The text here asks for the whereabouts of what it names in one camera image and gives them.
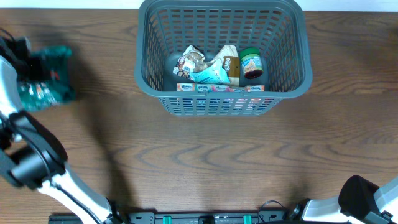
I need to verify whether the light teal small packet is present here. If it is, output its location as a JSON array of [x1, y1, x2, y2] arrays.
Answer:
[[190, 59, 230, 85]]

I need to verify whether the green lid jar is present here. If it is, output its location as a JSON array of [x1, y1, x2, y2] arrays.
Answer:
[[239, 47, 264, 79]]

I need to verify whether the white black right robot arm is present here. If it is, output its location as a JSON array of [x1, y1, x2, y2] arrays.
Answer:
[[289, 175, 397, 224]]

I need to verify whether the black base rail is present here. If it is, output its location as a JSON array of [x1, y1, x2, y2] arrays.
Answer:
[[48, 208, 299, 224]]

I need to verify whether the green Nescafe coffee bag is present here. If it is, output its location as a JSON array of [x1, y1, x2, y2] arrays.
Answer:
[[17, 45, 76, 111]]

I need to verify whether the blue Kleenex tissue multipack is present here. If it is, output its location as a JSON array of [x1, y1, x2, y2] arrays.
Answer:
[[177, 83, 265, 93]]

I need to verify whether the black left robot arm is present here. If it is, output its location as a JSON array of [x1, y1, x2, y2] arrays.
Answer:
[[1, 37, 124, 223]]

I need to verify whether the grey plastic laundry basket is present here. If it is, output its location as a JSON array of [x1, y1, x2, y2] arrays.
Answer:
[[135, 0, 313, 116]]

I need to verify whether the beige snack pouch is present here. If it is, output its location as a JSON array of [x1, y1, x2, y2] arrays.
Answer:
[[173, 45, 241, 87]]

